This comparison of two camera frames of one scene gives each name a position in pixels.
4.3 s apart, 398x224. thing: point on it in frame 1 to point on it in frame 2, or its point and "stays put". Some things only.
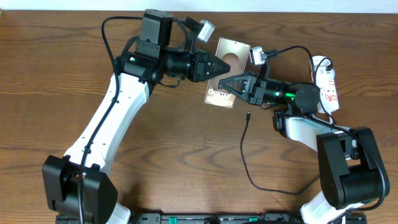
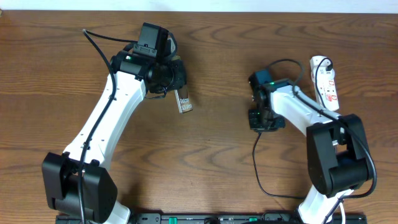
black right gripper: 249,83 to 254,123
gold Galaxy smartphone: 235,55 to 182,97
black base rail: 264,218 stays put
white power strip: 323,74 stays put
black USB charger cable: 254,183 to 257,134
